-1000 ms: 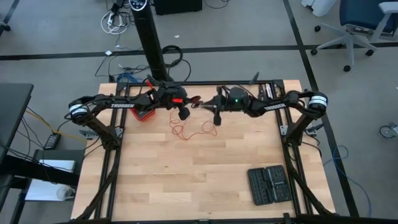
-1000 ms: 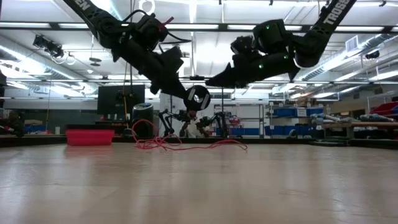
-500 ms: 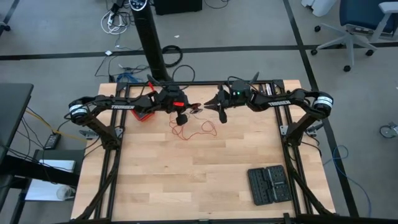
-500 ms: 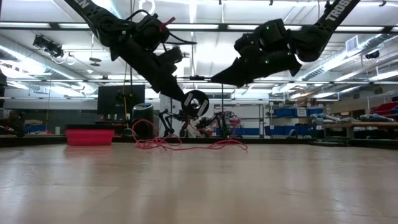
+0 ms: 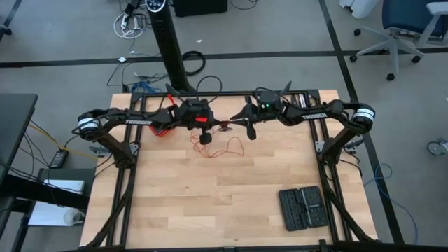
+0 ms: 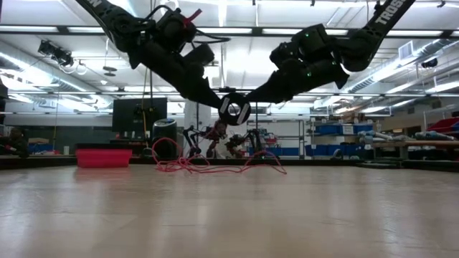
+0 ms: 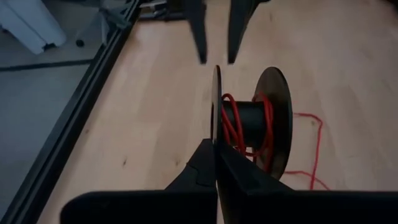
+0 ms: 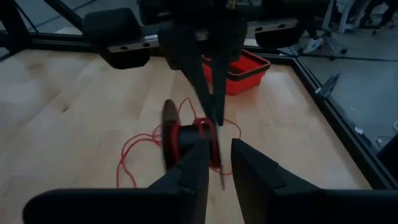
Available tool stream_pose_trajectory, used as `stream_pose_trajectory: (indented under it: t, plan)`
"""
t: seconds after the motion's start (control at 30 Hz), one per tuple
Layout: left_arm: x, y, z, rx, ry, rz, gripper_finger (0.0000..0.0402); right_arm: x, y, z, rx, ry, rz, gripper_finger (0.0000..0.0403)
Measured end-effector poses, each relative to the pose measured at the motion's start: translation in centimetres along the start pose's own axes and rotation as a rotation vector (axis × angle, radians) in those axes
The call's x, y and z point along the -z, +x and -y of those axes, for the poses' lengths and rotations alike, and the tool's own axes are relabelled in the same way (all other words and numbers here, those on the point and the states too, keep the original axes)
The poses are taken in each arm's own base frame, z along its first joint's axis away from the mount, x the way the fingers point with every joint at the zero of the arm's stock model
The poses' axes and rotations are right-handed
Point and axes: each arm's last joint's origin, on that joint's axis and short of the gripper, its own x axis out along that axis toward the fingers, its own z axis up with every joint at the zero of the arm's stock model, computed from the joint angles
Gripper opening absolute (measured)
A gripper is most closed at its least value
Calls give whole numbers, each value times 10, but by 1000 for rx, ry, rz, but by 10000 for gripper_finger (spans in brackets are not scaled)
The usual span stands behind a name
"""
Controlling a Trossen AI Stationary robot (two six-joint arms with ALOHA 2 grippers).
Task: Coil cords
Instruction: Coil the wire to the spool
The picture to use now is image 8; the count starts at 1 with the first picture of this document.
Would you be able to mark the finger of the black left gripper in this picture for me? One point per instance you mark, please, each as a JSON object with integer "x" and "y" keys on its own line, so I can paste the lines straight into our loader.
{"x": 227, "y": 46}
{"x": 118, "y": 31}

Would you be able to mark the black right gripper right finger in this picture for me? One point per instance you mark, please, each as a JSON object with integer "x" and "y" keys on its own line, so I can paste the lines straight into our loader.
{"x": 311, "y": 208}

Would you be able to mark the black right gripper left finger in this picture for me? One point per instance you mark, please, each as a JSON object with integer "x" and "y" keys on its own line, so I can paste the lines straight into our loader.
{"x": 124, "y": 208}

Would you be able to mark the red plastic bin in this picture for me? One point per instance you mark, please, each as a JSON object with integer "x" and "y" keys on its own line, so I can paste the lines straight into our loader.
{"x": 248, "y": 74}

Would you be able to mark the person's foot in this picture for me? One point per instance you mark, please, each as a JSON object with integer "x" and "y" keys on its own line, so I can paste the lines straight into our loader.
{"x": 312, "y": 45}

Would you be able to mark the grey office chair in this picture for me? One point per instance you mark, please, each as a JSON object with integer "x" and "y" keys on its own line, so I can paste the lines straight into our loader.
{"x": 334, "y": 31}

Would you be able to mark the black frame clamp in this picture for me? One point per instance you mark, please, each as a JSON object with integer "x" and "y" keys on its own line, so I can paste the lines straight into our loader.
{"x": 328, "y": 84}

